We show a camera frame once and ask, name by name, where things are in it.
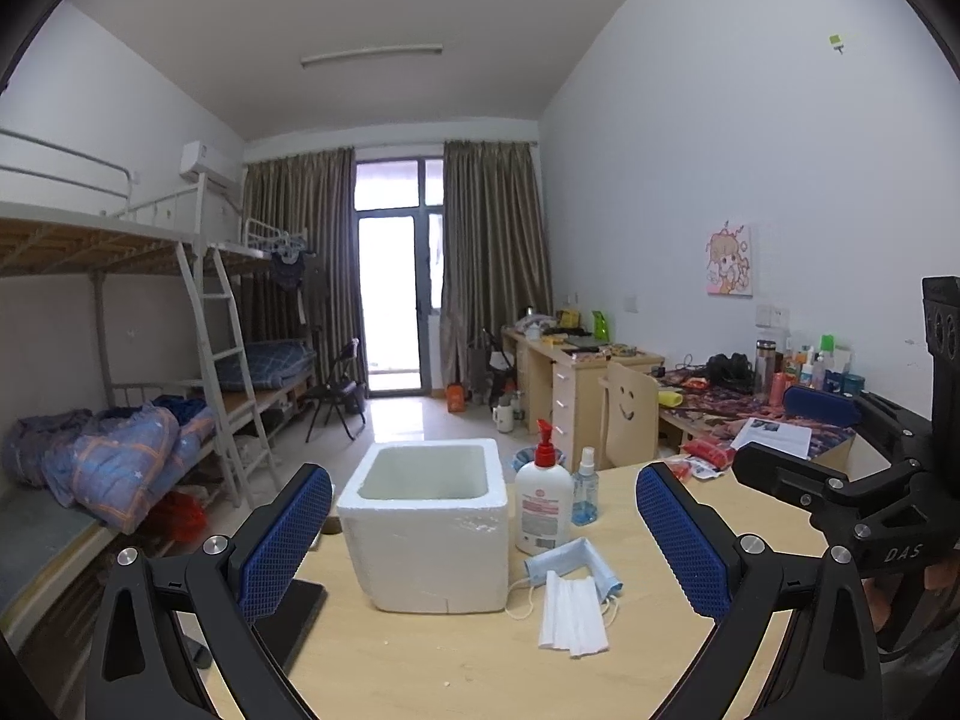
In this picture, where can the blue spray bottle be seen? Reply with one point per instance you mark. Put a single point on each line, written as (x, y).
(586, 495)

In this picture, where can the yellow roll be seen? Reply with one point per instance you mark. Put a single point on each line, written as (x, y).
(670, 397)

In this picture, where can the wooden desk with drawers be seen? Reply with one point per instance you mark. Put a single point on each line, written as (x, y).
(555, 382)

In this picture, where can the printed paper sheet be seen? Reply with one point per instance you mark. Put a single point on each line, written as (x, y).
(772, 436)

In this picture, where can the green standing packet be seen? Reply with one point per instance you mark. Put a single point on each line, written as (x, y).
(600, 325)

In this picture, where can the white wall switch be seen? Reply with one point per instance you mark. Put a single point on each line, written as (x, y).
(772, 316)

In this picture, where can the white bunk bed ladder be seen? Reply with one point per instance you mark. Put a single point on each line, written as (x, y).
(225, 360)

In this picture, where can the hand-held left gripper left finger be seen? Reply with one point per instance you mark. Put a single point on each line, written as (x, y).
(285, 540)

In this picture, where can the glass balcony door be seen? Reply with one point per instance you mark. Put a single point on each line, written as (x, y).
(390, 292)

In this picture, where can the folded blue checked bedding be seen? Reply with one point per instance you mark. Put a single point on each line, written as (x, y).
(266, 364)

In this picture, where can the white kettle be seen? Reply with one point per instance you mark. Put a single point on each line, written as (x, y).
(504, 416)

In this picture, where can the dark hanging clothes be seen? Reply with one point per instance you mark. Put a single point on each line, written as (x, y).
(289, 270)

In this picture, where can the brown curtain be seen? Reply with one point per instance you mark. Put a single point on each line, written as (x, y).
(495, 240)
(300, 240)

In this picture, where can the printed desk mat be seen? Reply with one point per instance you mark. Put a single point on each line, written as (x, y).
(712, 409)

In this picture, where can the black folding chair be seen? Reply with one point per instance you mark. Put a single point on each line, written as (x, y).
(334, 394)

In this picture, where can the white foam box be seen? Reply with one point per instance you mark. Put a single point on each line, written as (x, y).
(427, 547)

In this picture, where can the cartoon wall poster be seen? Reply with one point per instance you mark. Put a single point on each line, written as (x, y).
(729, 259)

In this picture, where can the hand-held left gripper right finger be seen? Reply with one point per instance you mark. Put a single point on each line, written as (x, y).
(682, 540)

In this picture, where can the white pump lotion bottle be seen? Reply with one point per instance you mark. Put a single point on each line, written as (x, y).
(541, 510)

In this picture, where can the red plastic bag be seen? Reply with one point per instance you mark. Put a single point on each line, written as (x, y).
(180, 517)

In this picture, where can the white face mask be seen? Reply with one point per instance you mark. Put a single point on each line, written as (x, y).
(574, 615)

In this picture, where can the person's right hand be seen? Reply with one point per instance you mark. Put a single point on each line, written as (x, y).
(943, 577)

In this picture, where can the black headphones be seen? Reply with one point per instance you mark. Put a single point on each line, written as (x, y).
(727, 371)

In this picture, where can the white air conditioner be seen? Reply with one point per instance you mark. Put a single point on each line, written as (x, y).
(206, 161)

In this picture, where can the wooden smiley face chair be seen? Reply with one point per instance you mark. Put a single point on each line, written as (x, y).
(626, 412)

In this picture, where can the blue face mask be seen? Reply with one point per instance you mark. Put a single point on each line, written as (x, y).
(570, 559)

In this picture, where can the white metal bunk bed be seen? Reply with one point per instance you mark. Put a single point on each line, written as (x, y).
(67, 232)
(247, 255)

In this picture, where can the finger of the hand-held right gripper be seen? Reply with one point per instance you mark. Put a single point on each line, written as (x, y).
(896, 420)
(787, 476)

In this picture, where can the red snack packet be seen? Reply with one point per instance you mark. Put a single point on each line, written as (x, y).
(709, 454)

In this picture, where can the black flat stand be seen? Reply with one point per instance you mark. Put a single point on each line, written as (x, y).
(292, 607)

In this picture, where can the blue plaid quilt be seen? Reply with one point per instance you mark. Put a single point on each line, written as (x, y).
(112, 457)

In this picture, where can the steel thermos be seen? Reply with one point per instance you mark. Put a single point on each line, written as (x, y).
(765, 367)

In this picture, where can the ceiling tube light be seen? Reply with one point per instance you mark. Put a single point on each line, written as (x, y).
(371, 54)

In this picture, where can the blue zip case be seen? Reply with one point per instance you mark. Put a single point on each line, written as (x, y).
(821, 403)

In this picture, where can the orange bag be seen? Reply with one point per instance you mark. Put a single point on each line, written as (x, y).
(457, 397)

